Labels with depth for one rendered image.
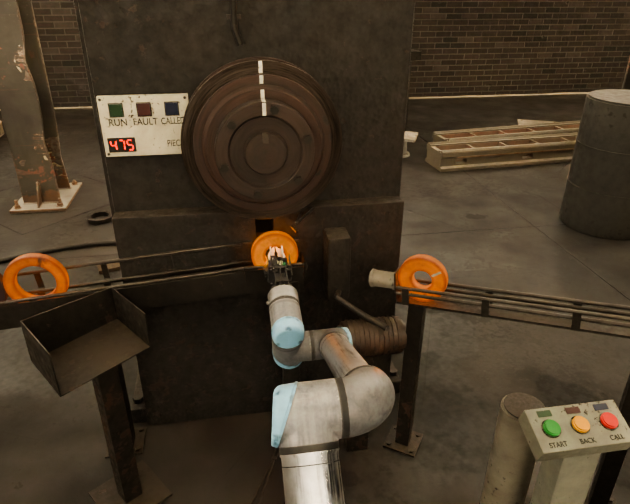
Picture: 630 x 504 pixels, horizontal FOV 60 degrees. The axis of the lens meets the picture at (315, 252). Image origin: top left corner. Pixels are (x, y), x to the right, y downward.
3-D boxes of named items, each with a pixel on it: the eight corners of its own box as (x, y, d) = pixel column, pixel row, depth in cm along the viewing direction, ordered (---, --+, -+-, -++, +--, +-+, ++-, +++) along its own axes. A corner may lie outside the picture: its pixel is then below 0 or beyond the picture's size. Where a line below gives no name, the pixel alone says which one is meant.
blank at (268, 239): (250, 230, 176) (250, 235, 173) (297, 229, 178) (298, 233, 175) (251, 272, 183) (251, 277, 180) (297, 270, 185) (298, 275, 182)
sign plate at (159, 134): (107, 155, 167) (97, 95, 159) (193, 151, 171) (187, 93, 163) (106, 157, 165) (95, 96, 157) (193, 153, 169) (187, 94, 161)
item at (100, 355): (71, 503, 179) (19, 320, 147) (144, 459, 196) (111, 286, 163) (99, 544, 166) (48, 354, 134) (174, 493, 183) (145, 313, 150)
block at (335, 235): (321, 286, 195) (322, 225, 184) (343, 285, 196) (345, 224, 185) (326, 302, 185) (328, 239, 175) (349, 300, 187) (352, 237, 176)
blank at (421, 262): (416, 303, 178) (413, 308, 176) (392, 264, 176) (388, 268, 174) (457, 287, 169) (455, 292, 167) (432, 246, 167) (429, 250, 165)
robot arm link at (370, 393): (408, 379, 103) (346, 319, 170) (343, 387, 101) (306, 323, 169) (412, 439, 103) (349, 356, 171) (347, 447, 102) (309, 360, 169)
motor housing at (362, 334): (332, 430, 208) (335, 313, 184) (387, 423, 212) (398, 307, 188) (339, 456, 197) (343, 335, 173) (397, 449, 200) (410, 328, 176)
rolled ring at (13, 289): (-11, 271, 163) (-8, 266, 166) (25, 317, 172) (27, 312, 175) (46, 247, 164) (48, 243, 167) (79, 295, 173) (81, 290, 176)
